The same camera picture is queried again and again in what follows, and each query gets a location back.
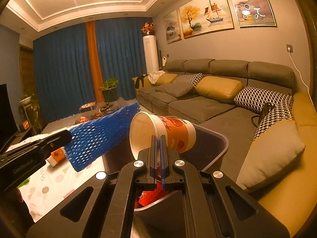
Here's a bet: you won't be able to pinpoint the red white snack bag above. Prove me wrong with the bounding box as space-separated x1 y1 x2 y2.
134 181 170 208

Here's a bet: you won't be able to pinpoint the blue foam net sleeve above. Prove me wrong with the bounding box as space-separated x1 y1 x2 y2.
64 103 140 172

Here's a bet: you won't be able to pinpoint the orange white paper cup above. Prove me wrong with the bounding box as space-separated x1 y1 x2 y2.
130 112 196 159

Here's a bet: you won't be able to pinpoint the grey plastic trash bin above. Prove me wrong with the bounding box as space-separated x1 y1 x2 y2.
102 124 228 237

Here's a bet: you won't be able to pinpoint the black television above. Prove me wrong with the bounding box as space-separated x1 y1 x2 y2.
0 84 18 153

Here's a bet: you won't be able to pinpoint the patterned white tablecloth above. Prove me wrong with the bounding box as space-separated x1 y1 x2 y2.
6 133 106 224

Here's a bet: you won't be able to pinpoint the orange clock on cabinet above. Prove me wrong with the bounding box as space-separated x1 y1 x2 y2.
20 120 30 132

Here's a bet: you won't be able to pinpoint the fruit bowl on table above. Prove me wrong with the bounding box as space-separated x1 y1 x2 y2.
75 116 89 125

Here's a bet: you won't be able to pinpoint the near grey pillow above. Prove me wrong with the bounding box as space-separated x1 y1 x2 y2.
236 119 305 192

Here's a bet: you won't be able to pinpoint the patterned box on table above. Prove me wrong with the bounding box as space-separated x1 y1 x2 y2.
79 102 97 113

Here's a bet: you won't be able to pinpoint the blue curtains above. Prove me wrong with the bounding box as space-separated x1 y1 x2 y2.
33 17 152 123

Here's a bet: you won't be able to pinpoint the dark coffee table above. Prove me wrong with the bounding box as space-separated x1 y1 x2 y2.
42 97 137 134

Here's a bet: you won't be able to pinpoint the orange curtain strip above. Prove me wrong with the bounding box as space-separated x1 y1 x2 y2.
85 21 104 103

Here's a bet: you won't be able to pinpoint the grey sectional sofa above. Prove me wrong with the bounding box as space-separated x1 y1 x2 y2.
137 59 316 237

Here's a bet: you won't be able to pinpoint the green potted floor plant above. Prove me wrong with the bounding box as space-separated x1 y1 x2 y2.
99 77 119 103

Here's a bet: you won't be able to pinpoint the black white patterned cushion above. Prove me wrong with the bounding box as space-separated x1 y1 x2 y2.
234 86 293 114

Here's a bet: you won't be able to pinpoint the mustard yellow cushion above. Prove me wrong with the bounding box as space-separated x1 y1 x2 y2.
195 76 243 104

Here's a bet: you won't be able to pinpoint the grey cushion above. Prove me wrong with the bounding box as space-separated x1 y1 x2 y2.
159 83 194 98

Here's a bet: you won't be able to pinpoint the far patterned cushion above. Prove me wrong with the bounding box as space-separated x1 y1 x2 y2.
173 73 204 88

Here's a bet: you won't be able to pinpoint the far mustard cushion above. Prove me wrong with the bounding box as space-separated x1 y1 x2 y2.
155 73 178 85

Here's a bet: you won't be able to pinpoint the white cloth on sofa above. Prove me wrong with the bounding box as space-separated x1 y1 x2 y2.
148 70 165 84

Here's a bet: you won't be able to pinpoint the white standing air conditioner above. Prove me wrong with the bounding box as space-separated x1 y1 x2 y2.
142 35 159 74

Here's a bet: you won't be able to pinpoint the flower decoration on conditioner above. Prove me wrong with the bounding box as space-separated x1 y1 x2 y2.
141 22 154 36

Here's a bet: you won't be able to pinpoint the left landscape painting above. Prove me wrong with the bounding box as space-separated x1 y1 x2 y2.
163 10 182 44

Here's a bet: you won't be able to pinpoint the middle sailboat tree painting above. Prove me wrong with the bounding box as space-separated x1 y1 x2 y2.
179 0 234 39

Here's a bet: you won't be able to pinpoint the right seascape painting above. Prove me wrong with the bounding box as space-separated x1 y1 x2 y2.
232 0 277 28

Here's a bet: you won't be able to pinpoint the wall socket with cable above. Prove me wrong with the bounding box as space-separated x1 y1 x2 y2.
286 45 313 104

